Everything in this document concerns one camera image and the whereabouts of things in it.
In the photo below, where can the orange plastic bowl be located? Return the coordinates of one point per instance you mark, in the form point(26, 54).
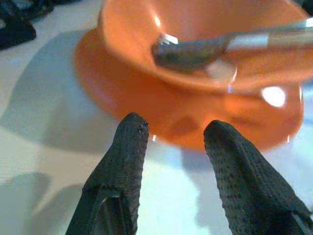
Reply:
point(132, 36)

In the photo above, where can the orange plastic plate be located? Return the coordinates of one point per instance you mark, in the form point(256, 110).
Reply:
point(151, 105)

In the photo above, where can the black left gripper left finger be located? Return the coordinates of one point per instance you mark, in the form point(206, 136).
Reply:
point(117, 171)

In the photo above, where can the black power strip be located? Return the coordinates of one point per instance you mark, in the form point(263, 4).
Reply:
point(14, 29)

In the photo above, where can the metal spoon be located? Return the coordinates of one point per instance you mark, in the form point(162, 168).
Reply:
point(185, 52)

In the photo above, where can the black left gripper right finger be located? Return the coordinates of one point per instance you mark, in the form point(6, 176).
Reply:
point(244, 186)

